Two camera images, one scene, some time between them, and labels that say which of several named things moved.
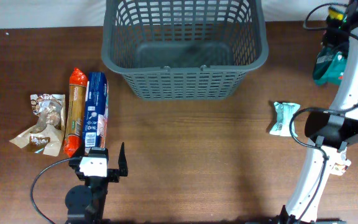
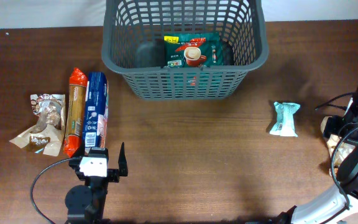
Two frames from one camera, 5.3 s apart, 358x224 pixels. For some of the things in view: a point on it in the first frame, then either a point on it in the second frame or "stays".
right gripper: [330, 35] -> [333, 126]
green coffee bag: [330, 65] -> [194, 49]
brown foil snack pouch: [47, 134] stays
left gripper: [115, 173] stays
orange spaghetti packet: [78, 91] stays
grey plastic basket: [179, 50] stays
